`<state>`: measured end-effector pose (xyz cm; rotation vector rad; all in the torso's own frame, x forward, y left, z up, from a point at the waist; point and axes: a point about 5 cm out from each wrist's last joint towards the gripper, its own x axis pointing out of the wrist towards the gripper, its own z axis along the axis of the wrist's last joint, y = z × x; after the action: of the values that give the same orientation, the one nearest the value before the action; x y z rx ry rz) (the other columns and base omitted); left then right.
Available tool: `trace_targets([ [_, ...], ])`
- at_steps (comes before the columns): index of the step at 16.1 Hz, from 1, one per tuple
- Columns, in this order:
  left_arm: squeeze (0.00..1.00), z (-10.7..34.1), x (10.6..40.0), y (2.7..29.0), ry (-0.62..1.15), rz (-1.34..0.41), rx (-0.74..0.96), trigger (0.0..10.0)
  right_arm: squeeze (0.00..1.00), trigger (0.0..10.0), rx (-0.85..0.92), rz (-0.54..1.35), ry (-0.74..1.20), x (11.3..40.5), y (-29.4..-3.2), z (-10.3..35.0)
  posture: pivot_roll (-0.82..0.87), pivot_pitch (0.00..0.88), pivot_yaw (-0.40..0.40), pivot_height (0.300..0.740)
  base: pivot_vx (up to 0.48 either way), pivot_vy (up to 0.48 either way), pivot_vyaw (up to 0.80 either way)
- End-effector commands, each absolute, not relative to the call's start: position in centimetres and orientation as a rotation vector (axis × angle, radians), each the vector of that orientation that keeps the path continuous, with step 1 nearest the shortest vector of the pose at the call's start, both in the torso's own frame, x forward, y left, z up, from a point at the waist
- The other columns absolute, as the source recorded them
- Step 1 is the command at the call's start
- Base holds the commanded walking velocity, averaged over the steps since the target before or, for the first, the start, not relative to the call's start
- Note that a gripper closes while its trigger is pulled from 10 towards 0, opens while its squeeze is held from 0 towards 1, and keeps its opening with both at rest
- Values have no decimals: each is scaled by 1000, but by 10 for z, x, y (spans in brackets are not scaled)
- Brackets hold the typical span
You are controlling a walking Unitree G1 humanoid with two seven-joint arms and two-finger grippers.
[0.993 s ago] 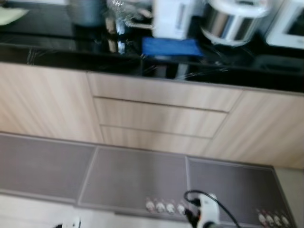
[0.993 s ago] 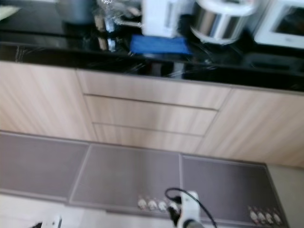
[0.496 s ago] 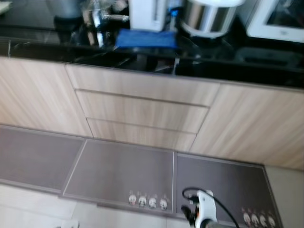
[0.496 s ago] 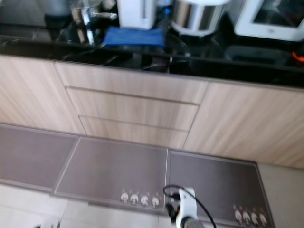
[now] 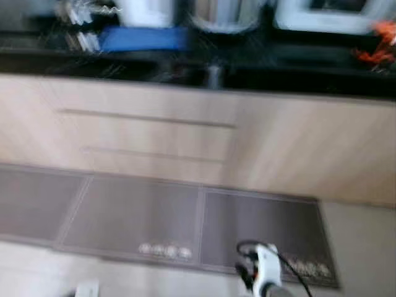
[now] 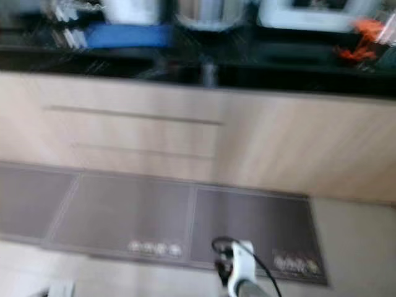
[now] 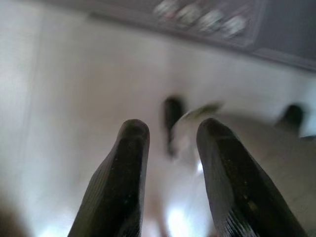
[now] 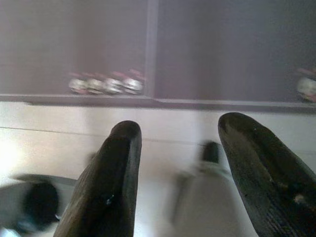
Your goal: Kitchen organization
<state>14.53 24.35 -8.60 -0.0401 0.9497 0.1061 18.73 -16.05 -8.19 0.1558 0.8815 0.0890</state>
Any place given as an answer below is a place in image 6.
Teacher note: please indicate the wooden base cabinet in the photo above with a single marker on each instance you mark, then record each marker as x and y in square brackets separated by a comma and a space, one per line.
[284, 142]

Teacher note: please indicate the stainless steel canister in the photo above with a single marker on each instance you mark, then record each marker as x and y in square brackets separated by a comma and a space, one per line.
[213, 13]

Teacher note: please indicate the grey floor mat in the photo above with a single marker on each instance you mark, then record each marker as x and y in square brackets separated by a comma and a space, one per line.
[130, 216]

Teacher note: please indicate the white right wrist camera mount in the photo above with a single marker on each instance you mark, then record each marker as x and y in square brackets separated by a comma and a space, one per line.
[241, 263]

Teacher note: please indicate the orange hanging rag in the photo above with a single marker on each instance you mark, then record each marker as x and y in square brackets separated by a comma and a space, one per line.
[362, 38]

